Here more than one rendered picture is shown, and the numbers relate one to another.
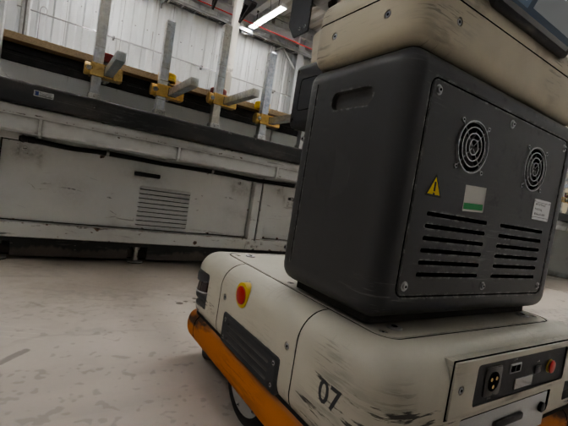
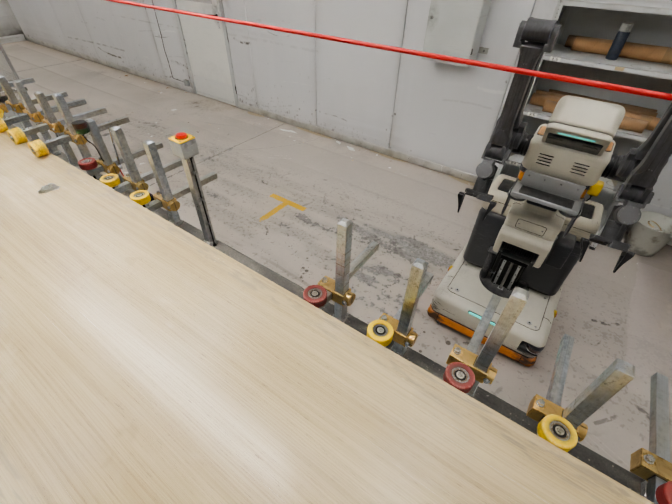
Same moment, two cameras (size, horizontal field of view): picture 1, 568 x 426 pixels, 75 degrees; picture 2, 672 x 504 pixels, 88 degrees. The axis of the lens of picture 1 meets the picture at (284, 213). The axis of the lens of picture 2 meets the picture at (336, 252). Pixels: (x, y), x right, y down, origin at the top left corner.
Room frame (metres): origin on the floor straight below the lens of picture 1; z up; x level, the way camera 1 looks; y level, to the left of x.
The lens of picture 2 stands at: (2.37, 0.73, 1.78)
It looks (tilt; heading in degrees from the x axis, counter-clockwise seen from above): 42 degrees down; 247
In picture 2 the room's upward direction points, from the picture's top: 2 degrees clockwise
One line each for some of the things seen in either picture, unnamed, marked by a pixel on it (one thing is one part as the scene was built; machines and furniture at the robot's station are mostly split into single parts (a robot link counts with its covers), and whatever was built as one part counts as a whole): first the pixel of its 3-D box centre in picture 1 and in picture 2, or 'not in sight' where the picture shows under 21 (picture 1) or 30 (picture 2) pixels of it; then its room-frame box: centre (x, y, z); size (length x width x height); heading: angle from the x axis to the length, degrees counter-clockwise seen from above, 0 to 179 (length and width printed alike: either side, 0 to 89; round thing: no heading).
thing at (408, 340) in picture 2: (266, 120); (396, 330); (1.89, 0.16, 0.80); 0.14 x 0.06 x 0.05; 123
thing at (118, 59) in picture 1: (111, 69); (658, 439); (1.41, 0.72, 0.81); 0.43 x 0.03 x 0.04; 33
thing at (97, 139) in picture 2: not in sight; (108, 164); (2.84, -1.29, 0.87); 0.04 x 0.04 x 0.48; 33
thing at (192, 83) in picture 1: (177, 90); (555, 388); (1.55, 0.51, 0.80); 0.43 x 0.03 x 0.04; 33
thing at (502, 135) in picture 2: not in sight; (514, 99); (1.36, -0.16, 1.40); 0.11 x 0.06 x 0.43; 123
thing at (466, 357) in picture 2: (221, 101); (471, 365); (1.76, 0.37, 0.83); 0.14 x 0.06 x 0.05; 123
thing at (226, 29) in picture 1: (220, 76); (490, 349); (1.75, 0.39, 0.94); 0.04 x 0.04 x 0.48; 33
